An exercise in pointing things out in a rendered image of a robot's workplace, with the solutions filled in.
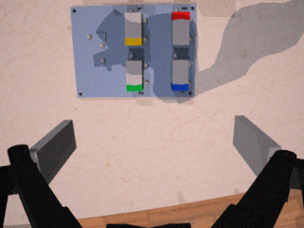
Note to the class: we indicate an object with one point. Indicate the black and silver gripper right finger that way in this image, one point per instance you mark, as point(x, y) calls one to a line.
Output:
point(279, 170)

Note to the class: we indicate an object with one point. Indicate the white rectangular block with green end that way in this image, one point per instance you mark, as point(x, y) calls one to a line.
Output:
point(134, 75)

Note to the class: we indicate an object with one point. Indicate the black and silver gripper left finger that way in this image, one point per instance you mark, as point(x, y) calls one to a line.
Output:
point(24, 178)

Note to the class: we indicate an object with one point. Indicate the white block with yellow end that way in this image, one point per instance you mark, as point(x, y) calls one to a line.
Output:
point(133, 25)

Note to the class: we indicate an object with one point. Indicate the grey block with blue end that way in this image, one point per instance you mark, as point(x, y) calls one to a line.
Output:
point(179, 74)

